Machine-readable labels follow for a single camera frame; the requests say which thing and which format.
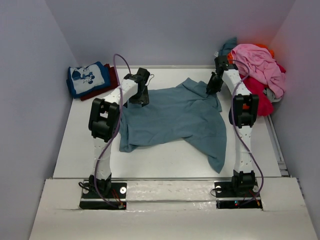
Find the grey-blue t shirt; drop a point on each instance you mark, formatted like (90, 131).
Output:
(183, 112)

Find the pink t shirt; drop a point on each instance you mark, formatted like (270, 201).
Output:
(259, 64)

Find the grey white t shirt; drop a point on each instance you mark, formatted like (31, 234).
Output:
(271, 96)

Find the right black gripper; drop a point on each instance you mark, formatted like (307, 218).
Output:
(214, 89)

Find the magenta t shirt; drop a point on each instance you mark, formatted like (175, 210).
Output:
(265, 107)

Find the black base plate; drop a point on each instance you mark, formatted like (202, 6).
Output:
(227, 198)
(115, 199)

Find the teal t shirt in pile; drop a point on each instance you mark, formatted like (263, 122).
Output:
(228, 46)

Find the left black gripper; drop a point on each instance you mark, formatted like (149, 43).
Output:
(143, 100)

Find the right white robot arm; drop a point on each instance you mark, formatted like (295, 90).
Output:
(242, 116)

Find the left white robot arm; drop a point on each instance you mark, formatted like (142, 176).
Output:
(104, 124)

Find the folded blue mickey t shirt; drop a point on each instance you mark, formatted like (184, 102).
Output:
(83, 80)

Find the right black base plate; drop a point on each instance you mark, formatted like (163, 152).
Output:
(227, 198)

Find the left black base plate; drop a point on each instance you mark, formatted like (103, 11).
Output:
(115, 199)

